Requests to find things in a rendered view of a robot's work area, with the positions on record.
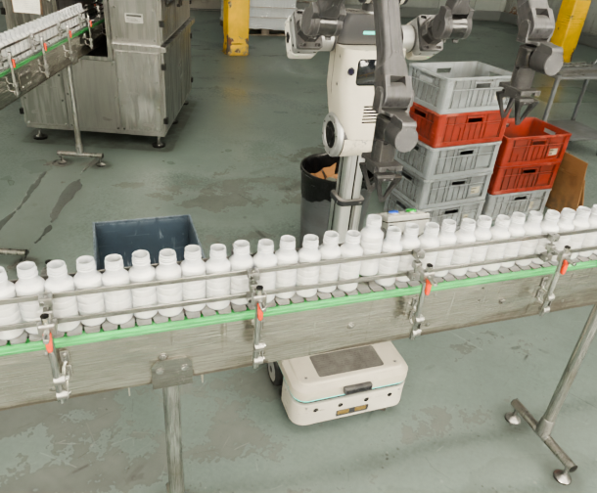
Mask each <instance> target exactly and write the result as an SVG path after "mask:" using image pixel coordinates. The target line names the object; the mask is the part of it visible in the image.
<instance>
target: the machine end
mask: <svg viewBox="0 0 597 493"><path fill-rule="evenodd" d="M92 1H93V2H95V1H96V0H41V3H42V10H43V15H34V14H22V13H13V8H12V2H11V0H2V2H3V7H2V8H0V10H1V15H5V18H6V24H7V28H8V29H13V27H17V26H21V24H25V23H26V22H33V20H36V19H41V17H44V16H48V15H51V13H54V12H57V11H60V10H63V9H64V8H66V7H68V6H71V5H74V4H77V3H82V7H85V4H88V5H89V4H92ZM101 2H103V5H102V6H103V7H104V9H103V10H101V11H104V17H105V28H106V37H107V41H106V42H104V43H103V44H101V45H100V46H98V47H97V48H95V49H94V50H92V51H90V52H89V53H87V54H86V55H84V56H83V57H81V58H80V59H78V63H77V64H75V65H71V67H72V75H73V82H74V90H75V98H76V104H77V112H78V119H79V127H80V131H92V132H106V133H117V134H131V135H145V136H156V138H157V141H156V142H155V143H153V144H152V146H153V147H154V148H158V149H160V148H164V147H165V143H163V142H161V137H164V136H165V135H166V133H167V131H168V129H169V128H170V126H171V124H177V123H178V120H177V119H175V118H176V117H177V115H178V113H179V112H180V110H181V108H182V106H183V105H188V104H189V102H188V101H186V99H187V97H188V95H189V94H190V92H191V90H192V82H193V76H192V72H191V38H193V37H192V33H191V25H192V24H193V23H194V22H195V18H190V4H192V0H103V1H101ZM102 6H100V8H99V9H101V8H102ZM21 103H22V106H21V107H20V114H23V118H24V122H26V127H34V128H36V129H37V131H38V134H35V135H33V139H35V140H45V139H47V138H48V135H46V134H42V133H41V129H42V128H48V129H62V130H74V129H73V122H72V114H71V107H70V100H69V87H68V80H67V73H66V69H65V68H64V69H63V70H61V71H60V72H58V73H56V74H55V75H53V76H52V77H50V78H49V79H47V80H46V81H44V82H43V83H41V84H40V85H38V86H37V87H35V88H34V89H32V90H31V91H29V92H28V93H26V94H24V95H23V96H21Z"/></svg>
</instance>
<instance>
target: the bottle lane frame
mask: <svg viewBox="0 0 597 493"><path fill-rule="evenodd" d="M550 265H551V264H550ZM556 267H557V266H552V265H551V267H544V268H543V267H541V268H538V269H532V268H530V270H525V271H523V270H522V269H521V271H518V272H512V271H510V273H504V274H502V273H500V272H499V271H498V272H499V274H497V275H490V274H488V276H483V277H480V276H479V275H478V277H477V278H471V279H470V278H468V277H467V276H466V277H467V279H464V280H457V279H456V278H455V281H450V282H446V281H445V280H443V283H438V286H437V287H434V286H433V285H432V288H431V291H430V293H429V295H426V296H425V300H424V304H423V308H422V312H421V314H422V315H423V317H424V318H425V320H424V323H422V325H421V329H420V330H421V334H420V336H423V335H428V334H434V333H439V332H445V331H450V330H456V329H462V328H467V327H473V326H477V325H483V324H488V323H494V322H500V321H505V320H511V319H516V318H522V317H527V316H532V315H538V312H539V311H538V307H539V306H540V305H542V304H540V303H539V302H538V301H537V297H536V295H537V292H538V290H541V289H542V286H541V285H540V284H541V281H542V279H543V278H545V277H548V280H547V282H546V285H545V286H544V288H545V289H546V290H548V288H549V285H550V283H551V280H552V277H553V275H554V272H555V270H556ZM419 283H420V282H419ZM420 284H421V283H420ZM407 285H408V284H407ZM421 286H422V284H421V285H420V286H416V287H410V286H409V285H408V288H403V289H399V288H398V287H397V286H395V287H396V289H395V290H389V291H386V290H385V289H384V288H383V289H384V290H383V291H376V292H373V291H372V290H370V291H371V292H369V293H363V294H361V293H360V292H359V291H357V292H358V294H356V295H350V296H348V295H346V294H344V296H343V297H336V298H334V297H333V296H332V295H331V297H332V298H329V299H320V298H319V297H318V296H317V297H318V300H315V301H308V302H307V301H306V300H304V302H302V303H295V304H293V303H292V302H291V301H290V304H289V305H282V306H279V305H278V304H277V302H276V306H275V307H268V308H266V309H267V310H266V312H263V318H262V320H261V321H262V331H260V334H261V340H262V341H263V342H265V347H264V350H263V356H264V359H265V360H264V361H263V364H265V363H270V362H276V361H282V360H287V359H293V358H298V357H303V356H308V355H314V354H320V353H325V352H331V351H336V350H342V349H347V348H352V347H358V346H363V345H369V344H374V343H380V342H386V341H391V340H397V339H402V338H408V337H409V336H410V334H409V329H410V328H411V327H412V325H411V323H410V319H408V317H409V313H410V310H413V306H411V304H412V300H413V297H417V296H419V294H420V290H421ZM553 293H554V295H555V299H554V300H553V301H552V302H551V305H550V312H554V311H560V310H566V309H571V308H577V307H581V306H587V305H592V304H597V260H590V259H589V261H585V262H581V261H580V262H578V263H577V264H576V266H575V267H573V266H572V265H571V264H569V266H568V268H567V271H566V273H565V274H564V275H562V274H560V277H559V279H558V282H557V284H556V287H555V289H554V291H553ZM254 313H255V310H250V309H249V308H248V307H247V310H246V311H241V312H234V310H233V309H231V313H227V314H221V315H220V314H219V313H218V312H217V311H216V315H214V316H207V317H204V316H203V314H201V317H200V318H194V319H188V318H187V317H186V316H184V320H180V321H173V322H172V321H171V320H170V318H168V322H166V323H160V324H155V322H154V321H153V320H152V324H151V325H147V326H140V327H139V326H138V325H137V323H135V327H133V328H126V329H122V328H121V327H120V325H118V326H117V330H112V331H105V332H104V331H103V328H101V330H100V331H99V332H98V333H93V334H86V333H85V331H84V330H83V331H82V335H79V336H68V335H67V333H65V334H64V337H59V338H54V343H55V348H56V353H57V358H58V363H59V368H60V373H62V368H63V364H64V362H62V361H61V356H60V351H64V350H68V351H69V361H68V362H67V365H71V370H72V376H69V390H71V395H70V396H69V398H74V397H79V396H85V395H90V394H96V393H101V392H107V391H113V390H118V389H124V388H128V387H134V386H140V385H145V384H151V383H153V380H152V366H153V365H154V364H155V363H156V362H157V361H159V360H164V359H170V358H176V357H182V356H187V357H188V358H190V359H191V360H192V363H193V376H199V375H204V374H210V373H216V372H221V371H227V370H232V369H238V368H244V367H248V366H252V365H253V359H252V357H253V333H254ZM69 398H68V399H69ZM52 401H58V399H57V393H56V389H55V386H54V380H53V375H52V371H51V366H50V361H49V356H48V351H47V349H46V346H45V344H43V340H39V341H33V342H30V341H29V338H27V340H26V342H25V343H19V344H11V343H10V341H9V340H8V342H7V345H5V346H0V411H3V410H9V409H14V408H20V407H24V406H30V405H36V404H41V403H47V402H52Z"/></svg>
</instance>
